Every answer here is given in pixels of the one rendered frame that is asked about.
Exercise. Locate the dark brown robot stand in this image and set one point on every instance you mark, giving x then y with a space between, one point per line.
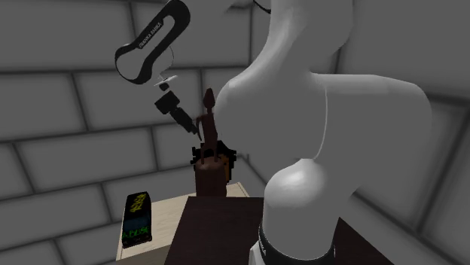
213 235

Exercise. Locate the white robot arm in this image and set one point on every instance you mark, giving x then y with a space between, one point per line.
293 110

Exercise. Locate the light wooden table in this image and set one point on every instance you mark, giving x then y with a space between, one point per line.
165 216

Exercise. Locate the black box with graffiti print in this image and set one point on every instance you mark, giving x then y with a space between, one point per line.
137 220

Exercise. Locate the black and orange blocky object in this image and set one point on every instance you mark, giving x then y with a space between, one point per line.
228 154

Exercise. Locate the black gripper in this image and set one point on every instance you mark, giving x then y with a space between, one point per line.
167 103

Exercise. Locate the brown slender figure statue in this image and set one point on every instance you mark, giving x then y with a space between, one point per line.
210 172

